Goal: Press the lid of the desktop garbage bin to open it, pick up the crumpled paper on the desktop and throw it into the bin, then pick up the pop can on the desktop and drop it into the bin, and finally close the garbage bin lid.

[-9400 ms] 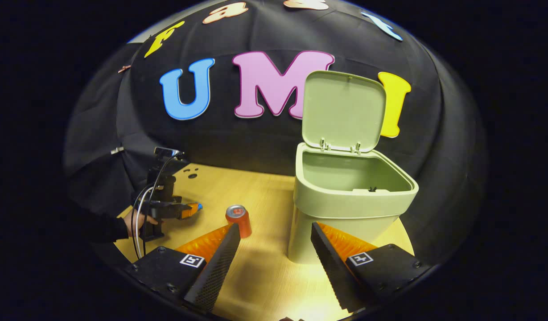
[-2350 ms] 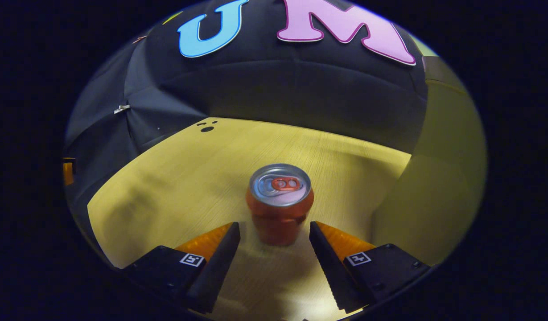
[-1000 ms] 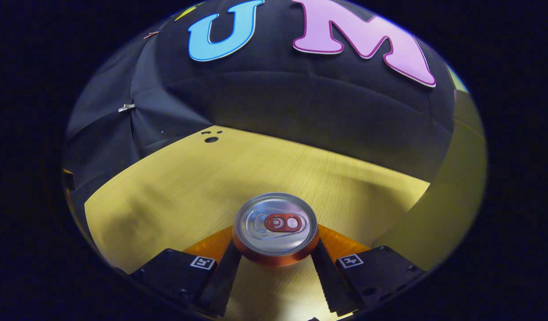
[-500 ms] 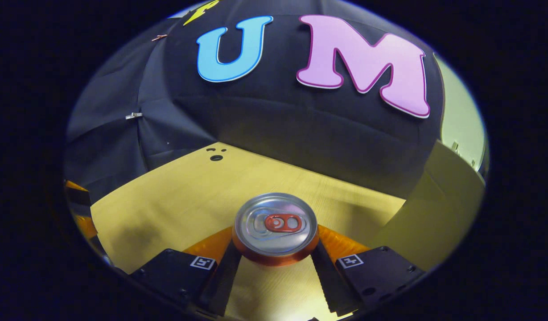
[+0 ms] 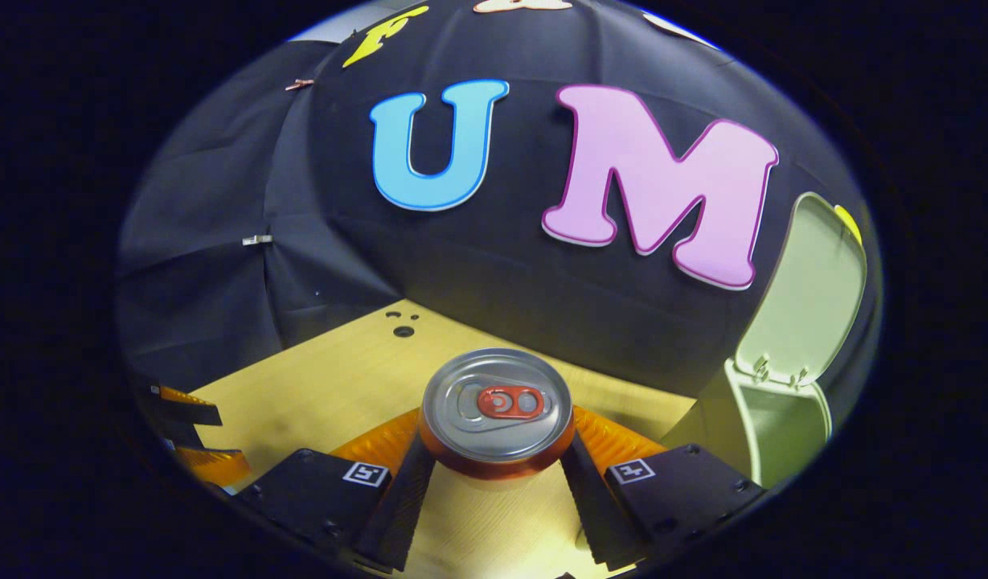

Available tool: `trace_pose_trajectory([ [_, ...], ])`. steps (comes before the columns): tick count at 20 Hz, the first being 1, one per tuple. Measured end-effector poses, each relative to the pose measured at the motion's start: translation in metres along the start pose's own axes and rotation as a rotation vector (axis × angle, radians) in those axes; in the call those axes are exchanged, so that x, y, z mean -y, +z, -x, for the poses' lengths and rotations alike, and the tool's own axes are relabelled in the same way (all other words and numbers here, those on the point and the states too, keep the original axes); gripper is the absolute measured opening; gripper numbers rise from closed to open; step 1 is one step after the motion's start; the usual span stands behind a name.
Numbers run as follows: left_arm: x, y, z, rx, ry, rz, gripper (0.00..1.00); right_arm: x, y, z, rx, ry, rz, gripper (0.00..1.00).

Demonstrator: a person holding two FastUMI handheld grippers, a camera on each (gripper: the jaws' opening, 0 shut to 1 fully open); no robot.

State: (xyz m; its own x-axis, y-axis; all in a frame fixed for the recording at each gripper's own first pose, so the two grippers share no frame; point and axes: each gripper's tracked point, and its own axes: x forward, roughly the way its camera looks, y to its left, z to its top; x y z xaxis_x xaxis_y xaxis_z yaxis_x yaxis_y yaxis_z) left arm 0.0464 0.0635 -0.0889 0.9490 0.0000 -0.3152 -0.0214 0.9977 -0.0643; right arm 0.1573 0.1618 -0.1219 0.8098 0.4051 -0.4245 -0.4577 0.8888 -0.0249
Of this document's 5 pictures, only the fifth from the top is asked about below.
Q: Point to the green desktop garbage bin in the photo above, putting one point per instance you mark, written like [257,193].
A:
[807,322]

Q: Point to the wooden desktop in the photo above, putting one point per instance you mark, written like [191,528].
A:
[341,386]

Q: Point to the orange pop can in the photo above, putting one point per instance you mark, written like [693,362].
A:
[494,418]

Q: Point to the small pink cloth clip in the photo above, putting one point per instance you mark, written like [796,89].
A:
[299,84]

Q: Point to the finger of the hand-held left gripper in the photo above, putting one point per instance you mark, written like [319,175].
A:
[212,465]
[190,410]

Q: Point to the black backdrop cloth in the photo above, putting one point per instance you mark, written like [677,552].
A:
[477,265]

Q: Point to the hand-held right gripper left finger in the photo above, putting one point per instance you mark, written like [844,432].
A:
[397,519]

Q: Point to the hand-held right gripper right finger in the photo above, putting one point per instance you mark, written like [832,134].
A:
[592,511]

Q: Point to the small metal cloth clip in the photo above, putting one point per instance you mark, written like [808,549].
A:
[257,240]

